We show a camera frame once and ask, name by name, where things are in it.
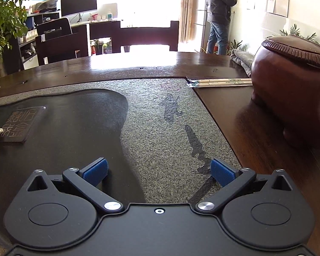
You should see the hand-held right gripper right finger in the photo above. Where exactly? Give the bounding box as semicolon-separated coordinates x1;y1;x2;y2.
196;157;294;215

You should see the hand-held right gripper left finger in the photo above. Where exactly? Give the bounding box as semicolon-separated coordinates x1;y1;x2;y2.
25;157;124;215

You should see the dark stone tea tray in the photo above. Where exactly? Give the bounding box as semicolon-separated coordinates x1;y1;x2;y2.
0;77;242;256

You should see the engraved stone plaque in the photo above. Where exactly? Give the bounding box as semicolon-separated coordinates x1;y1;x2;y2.
0;106;47;145

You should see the brown ceramic jar with lid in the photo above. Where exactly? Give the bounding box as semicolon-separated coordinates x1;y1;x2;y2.
250;34;320;150

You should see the grey folded cloth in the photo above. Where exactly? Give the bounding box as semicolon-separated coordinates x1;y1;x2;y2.
230;48;256;78

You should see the dark wooden chair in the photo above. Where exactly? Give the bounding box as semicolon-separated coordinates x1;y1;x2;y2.
111;20;180;53
35;25;89;66

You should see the dark office desk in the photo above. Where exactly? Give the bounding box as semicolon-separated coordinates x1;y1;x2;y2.
70;19;123;41

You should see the silver refrigerator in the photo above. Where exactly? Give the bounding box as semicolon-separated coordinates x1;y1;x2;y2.
194;0;212;53

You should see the small palm plant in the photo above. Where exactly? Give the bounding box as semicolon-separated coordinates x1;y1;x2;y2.
266;23;320;52

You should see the beige curtain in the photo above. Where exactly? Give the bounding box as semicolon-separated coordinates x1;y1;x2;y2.
181;0;198;44

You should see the black computer monitor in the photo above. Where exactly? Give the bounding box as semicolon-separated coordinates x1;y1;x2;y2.
60;0;97;17

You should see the tall leafy green plant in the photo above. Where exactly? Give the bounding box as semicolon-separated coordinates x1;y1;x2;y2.
0;0;37;78

